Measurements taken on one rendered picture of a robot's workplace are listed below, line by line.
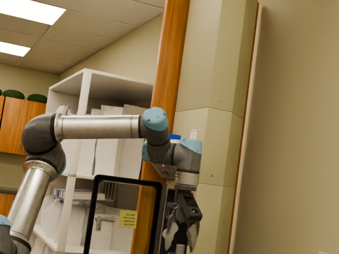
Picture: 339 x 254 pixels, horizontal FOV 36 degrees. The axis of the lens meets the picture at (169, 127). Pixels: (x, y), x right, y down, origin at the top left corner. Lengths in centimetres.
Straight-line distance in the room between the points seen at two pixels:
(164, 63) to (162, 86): 11
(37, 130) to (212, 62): 79
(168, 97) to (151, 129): 80
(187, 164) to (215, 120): 44
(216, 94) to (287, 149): 43
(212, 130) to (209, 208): 30
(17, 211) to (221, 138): 86
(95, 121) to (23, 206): 34
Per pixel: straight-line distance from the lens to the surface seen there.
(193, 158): 167
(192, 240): 171
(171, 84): 240
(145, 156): 171
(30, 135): 170
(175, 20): 246
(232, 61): 213
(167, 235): 167
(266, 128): 246
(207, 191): 205
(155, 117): 158
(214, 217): 208
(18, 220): 162
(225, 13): 215
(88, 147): 330
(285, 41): 248
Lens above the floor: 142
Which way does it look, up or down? 5 degrees up
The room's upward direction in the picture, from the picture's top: 8 degrees clockwise
